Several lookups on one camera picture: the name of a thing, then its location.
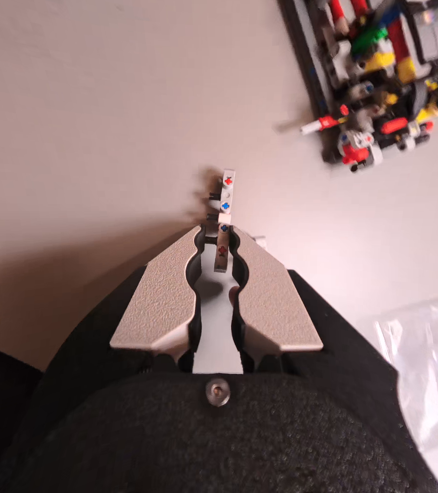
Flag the lego car chassis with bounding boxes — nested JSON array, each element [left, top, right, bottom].
[[278, 0, 438, 173]]

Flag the empty clear plastic bag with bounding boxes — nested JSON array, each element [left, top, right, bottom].
[[373, 293, 438, 461]]

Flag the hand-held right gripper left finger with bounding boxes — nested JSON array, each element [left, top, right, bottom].
[[109, 224, 207, 361]]

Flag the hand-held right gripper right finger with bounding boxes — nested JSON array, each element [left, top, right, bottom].
[[228, 225, 324, 364]]

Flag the grey lego beam assembly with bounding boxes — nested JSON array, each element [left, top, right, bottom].
[[204, 169, 239, 275]]

